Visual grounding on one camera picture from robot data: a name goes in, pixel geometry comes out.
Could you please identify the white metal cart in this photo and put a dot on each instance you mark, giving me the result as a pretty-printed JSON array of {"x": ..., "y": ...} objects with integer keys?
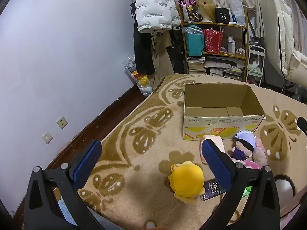
[{"x": 263, "y": 60}]

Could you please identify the black box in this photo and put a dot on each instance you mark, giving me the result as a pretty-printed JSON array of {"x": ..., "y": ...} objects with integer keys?
[{"x": 223, "y": 15}]

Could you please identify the white puffer jacket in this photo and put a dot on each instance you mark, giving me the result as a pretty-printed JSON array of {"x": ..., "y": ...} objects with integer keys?
[{"x": 153, "y": 4}]

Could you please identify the wide stack of books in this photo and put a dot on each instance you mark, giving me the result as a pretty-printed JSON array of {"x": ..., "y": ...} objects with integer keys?
[{"x": 223, "y": 69}]

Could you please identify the small purple box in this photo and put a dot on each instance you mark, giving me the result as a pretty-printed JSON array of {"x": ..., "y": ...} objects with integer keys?
[{"x": 224, "y": 50}]

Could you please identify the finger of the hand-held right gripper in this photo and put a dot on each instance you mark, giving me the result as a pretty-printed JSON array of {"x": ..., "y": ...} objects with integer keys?
[{"x": 302, "y": 124}]

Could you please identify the cardboard box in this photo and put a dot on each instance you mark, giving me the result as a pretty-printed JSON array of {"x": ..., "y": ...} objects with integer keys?
[{"x": 215, "y": 124}]

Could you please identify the green tissue pack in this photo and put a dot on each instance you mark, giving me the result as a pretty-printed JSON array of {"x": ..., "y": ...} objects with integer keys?
[{"x": 246, "y": 192}]

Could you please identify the cat plush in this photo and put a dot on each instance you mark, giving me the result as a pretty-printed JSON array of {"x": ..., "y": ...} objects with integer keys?
[{"x": 254, "y": 62}]

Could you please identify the row of small bottles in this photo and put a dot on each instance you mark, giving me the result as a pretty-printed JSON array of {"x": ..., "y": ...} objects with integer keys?
[{"x": 241, "y": 51}]

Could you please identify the white plastic bag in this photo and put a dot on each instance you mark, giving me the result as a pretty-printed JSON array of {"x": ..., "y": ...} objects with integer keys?
[{"x": 237, "y": 4}]

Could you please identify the white-haired purple plush doll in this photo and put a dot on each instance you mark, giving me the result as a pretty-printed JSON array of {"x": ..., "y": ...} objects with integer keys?
[{"x": 244, "y": 143}]

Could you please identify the teal bag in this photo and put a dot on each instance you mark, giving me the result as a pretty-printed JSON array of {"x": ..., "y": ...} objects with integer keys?
[{"x": 194, "y": 43}]

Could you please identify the wooden shelf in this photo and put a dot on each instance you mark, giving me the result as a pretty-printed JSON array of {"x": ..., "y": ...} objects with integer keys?
[{"x": 211, "y": 24}]

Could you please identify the blue and white box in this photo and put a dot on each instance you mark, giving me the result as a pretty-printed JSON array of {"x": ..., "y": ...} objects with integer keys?
[{"x": 234, "y": 19}]

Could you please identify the wall socket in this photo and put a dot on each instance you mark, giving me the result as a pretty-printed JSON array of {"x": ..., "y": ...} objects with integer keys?
[
  {"x": 62, "y": 122},
  {"x": 47, "y": 138}
]

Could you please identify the pale green bundle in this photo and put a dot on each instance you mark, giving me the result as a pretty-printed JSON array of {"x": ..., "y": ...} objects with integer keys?
[{"x": 255, "y": 71}]

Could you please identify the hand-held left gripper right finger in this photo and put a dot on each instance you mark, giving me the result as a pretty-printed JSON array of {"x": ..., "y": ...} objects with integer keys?
[{"x": 215, "y": 165}]

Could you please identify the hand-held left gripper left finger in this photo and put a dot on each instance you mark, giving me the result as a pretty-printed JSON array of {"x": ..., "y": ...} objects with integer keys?
[{"x": 87, "y": 163}]

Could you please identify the clear plastic bag with yellow contents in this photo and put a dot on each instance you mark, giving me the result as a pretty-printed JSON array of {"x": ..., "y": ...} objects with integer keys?
[{"x": 141, "y": 81}]

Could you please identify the pink and white plush toy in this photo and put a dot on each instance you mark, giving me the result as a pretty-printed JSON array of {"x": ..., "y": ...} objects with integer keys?
[{"x": 260, "y": 157}]

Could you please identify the black hanging garment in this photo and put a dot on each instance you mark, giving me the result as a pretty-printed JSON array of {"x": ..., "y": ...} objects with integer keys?
[{"x": 177, "y": 52}]

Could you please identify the beige hanging coat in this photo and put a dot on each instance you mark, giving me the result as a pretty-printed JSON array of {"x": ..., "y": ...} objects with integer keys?
[{"x": 160, "y": 60}]

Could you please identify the red patterned bag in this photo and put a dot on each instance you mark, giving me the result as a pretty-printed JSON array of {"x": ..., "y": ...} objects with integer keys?
[{"x": 213, "y": 40}]

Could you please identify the purple printed bag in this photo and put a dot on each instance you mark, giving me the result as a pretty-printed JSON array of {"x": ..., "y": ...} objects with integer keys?
[{"x": 189, "y": 7}]

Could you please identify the black tissue pack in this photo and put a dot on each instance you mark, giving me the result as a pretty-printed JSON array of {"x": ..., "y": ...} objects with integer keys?
[{"x": 211, "y": 191}]

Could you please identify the narrow stack of books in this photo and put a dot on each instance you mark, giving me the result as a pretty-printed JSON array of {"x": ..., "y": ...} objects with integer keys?
[{"x": 196, "y": 66}]

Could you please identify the pink paper roll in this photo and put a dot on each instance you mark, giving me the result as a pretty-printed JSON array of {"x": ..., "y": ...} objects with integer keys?
[{"x": 215, "y": 141}]

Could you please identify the tall white bottle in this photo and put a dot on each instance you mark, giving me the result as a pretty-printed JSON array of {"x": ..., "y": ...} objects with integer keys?
[{"x": 230, "y": 44}]

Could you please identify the short white bottle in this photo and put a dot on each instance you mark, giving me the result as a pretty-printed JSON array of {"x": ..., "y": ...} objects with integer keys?
[{"x": 234, "y": 46}]

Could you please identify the yellow plush toy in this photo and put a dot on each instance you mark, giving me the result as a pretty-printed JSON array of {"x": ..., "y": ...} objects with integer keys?
[{"x": 187, "y": 179}]

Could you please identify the blonde wig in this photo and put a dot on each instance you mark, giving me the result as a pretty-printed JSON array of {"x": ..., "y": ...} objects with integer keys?
[{"x": 206, "y": 9}]

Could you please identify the black hanging coat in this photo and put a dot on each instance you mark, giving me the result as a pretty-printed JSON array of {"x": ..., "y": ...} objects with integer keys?
[{"x": 141, "y": 52}]

